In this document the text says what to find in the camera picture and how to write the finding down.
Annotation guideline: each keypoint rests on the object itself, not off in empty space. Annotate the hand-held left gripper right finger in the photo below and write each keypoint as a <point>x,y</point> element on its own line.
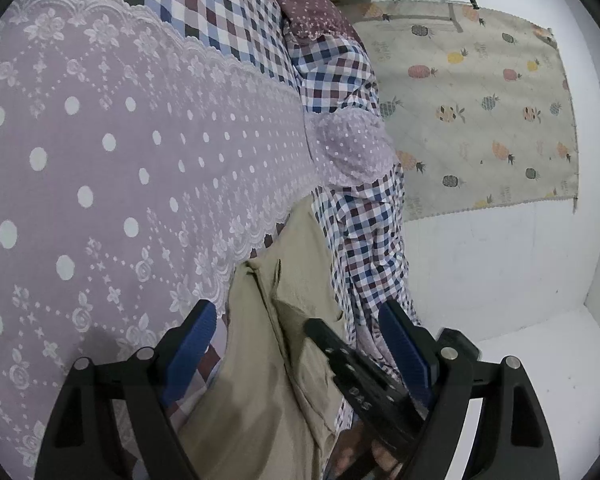
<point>405,355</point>

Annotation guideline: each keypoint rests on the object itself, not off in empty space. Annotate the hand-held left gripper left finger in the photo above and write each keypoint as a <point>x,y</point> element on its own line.
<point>192,350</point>

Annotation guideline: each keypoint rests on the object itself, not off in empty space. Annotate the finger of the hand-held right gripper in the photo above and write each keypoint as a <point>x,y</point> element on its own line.
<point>330,347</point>

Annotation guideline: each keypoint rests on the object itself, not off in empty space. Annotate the beige pants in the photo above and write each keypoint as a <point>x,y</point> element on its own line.
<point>280,310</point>

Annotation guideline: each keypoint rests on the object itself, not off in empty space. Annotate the person's right hand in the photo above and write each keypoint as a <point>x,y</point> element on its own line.
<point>365,460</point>

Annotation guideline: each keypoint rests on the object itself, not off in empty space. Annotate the checkered quilt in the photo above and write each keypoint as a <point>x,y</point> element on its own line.
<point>340,80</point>

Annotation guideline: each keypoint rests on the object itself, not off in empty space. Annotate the pineapple print wall cloth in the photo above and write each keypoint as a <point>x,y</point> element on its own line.
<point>470,110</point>

